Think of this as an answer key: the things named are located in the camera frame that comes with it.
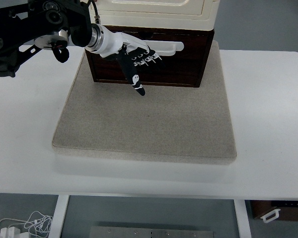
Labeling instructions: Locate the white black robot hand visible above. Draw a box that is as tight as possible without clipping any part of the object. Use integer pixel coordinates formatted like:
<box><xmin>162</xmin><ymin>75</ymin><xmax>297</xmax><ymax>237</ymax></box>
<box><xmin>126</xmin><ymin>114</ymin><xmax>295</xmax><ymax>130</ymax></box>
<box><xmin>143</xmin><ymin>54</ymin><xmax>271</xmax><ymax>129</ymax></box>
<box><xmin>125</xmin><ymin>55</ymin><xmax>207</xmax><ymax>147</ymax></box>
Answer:
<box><xmin>85</xmin><ymin>24</ymin><xmax>165</xmax><ymax>96</ymax></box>

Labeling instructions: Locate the dark wooden drawer white handle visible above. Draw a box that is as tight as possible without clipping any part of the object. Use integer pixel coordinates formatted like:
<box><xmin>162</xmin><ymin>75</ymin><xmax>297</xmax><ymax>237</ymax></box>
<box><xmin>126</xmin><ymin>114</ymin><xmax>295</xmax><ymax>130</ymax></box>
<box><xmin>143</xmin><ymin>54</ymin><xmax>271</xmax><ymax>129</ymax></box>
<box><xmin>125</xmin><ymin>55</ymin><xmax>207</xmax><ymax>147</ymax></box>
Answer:
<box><xmin>107</xmin><ymin>26</ymin><xmax>214</xmax><ymax>87</ymax></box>

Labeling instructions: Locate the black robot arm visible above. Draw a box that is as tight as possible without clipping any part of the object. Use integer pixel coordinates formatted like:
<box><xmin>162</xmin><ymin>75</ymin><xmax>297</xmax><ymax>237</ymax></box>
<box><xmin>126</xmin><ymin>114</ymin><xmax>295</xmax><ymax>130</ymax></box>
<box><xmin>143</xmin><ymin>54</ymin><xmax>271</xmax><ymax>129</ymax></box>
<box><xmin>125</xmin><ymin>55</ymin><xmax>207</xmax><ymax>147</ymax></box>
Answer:
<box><xmin>0</xmin><ymin>0</ymin><xmax>164</xmax><ymax>95</ymax></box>

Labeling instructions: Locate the dark wooden drawer housing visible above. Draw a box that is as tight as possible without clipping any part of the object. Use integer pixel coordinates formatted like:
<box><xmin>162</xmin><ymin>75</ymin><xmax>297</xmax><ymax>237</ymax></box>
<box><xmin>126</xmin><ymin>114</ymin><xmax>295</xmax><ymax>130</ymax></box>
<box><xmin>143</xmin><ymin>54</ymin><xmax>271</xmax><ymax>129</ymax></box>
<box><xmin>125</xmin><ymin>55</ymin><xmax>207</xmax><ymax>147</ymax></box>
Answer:
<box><xmin>85</xmin><ymin>24</ymin><xmax>214</xmax><ymax>95</ymax></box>

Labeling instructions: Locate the cream plastic cabinet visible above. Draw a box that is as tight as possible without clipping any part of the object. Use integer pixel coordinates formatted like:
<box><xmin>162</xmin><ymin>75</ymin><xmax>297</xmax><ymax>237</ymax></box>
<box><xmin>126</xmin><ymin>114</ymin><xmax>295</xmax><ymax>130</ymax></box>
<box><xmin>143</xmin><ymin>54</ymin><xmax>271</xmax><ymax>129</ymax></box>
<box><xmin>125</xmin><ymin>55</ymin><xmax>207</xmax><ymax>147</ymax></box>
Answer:
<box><xmin>95</xmin><ymin>0</ymin><xmax>220</xmax><ymax>31</ymax></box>

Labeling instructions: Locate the beige foam mat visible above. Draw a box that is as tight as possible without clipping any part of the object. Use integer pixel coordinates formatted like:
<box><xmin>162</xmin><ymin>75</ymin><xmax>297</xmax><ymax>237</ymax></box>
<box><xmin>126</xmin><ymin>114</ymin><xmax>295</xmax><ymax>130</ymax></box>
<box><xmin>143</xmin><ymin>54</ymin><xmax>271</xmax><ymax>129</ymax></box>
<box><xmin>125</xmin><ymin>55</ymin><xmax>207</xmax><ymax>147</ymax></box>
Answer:
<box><xmin>52</xmin><ymin>42</ymin><xmax>237</xmax><ymax>164</ymax></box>

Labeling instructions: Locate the white table leg right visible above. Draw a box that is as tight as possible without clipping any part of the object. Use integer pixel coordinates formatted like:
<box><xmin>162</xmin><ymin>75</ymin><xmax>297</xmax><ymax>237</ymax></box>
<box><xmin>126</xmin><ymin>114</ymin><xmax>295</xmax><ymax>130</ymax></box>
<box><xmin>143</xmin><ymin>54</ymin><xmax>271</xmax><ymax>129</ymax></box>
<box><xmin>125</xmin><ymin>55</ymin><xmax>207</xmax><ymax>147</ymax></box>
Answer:
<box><xmin>234</xmin><ymin>199</ymin><xmax>252</xmax><ymax>238</ymax></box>

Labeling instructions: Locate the white table leg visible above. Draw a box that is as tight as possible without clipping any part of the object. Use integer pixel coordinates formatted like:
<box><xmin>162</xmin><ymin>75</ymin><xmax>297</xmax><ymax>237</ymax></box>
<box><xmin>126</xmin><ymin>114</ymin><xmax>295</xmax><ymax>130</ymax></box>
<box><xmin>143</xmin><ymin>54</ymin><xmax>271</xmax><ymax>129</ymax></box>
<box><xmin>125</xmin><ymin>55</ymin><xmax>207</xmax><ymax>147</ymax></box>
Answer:
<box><xmin>234</xmin><ymin>199</ymin><xmax>252</xmax><ymax>238</ymax></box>
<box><xmin>48</xmin><ymin>195</ymin><xmax>70</xmax><ymax>238</ymax></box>

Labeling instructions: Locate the white table leg left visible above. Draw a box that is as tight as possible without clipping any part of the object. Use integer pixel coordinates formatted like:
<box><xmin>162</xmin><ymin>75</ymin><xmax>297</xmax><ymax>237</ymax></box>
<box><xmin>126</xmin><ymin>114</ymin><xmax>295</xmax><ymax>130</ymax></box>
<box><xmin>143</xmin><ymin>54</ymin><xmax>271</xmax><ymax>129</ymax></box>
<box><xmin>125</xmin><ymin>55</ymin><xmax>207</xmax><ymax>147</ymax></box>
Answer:
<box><xmin>48</xmin><ymin>195</ymin><xmax>70</xmax><ymax>238</ymax></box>

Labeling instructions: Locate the white charger adapter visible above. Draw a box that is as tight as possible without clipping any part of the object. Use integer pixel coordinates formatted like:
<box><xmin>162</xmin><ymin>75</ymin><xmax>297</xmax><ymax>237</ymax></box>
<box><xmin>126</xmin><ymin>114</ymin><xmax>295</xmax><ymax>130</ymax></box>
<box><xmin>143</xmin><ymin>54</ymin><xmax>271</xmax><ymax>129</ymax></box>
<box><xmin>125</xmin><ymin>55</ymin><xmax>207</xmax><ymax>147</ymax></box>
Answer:
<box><xmin>0</xmin><ymin>227</ymin><xmax>20</xmax><ymax>238</ymax></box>

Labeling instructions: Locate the white cable on floor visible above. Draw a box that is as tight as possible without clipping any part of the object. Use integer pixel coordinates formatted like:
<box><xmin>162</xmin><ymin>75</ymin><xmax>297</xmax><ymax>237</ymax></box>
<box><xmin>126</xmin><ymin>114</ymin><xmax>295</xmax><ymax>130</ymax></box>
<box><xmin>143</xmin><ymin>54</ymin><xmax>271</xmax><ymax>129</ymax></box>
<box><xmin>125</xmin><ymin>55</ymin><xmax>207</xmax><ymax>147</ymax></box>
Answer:
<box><xmin>0</xmin><ymin>211</ymin><xmax>54</xmax><ymax>238</ymax></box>

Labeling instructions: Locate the brown box white handle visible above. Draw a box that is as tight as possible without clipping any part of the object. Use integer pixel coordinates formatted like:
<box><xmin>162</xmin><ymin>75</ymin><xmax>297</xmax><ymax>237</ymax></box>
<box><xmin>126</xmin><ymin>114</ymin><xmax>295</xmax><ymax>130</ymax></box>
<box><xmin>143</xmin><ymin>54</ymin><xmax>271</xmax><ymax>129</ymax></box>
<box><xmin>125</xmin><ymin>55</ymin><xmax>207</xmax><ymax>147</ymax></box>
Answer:
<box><xmin>250</xmin><ymin>200</ymin><xmax>298</xmax><ymax>223</ymax></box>

